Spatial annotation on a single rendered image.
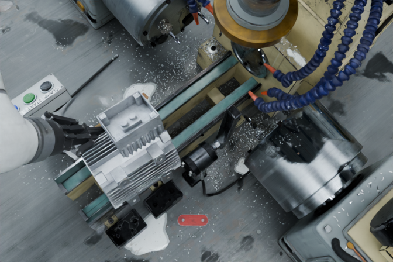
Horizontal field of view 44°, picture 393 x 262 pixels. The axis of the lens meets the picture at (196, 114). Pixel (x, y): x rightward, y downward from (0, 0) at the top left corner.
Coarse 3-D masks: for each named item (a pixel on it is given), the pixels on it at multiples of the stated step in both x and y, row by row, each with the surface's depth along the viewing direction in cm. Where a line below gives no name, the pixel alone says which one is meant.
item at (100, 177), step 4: (164, 132) 115; (160, 136) 114; (164, 136) 115; (168, 136) 115; (164, 140) 115; (168, 140) 115; (180, 164) 124; (100, 172) 111; (96, 176) 110; (100, 176) 110; (104, 176) 111; (96, 180) 110; (100, 180) 110; (104, 180) 111; (100, 184) 110; (112, 204) 120; (120, 204) 120; (116, 208) 120
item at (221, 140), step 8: (232, 104) 103; (232, 112) 102; (240, 112) 102; (224, 120) 108; (232, 120) 104; (224, 128) 112; (232, 128) 109; (216, 136) 121; (224, 136) 116; (224, 144) 122
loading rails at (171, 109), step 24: (216, 72) 141; (168, 96) 137; (192, 96) 138; (216, 96) 146; (240, 96) 139; (168, 120) 141; (216, 120) 135; (240, 120) 147; (192, 144) 138; (72, 168) 128; (72, 192) 130; (96, 216) 124
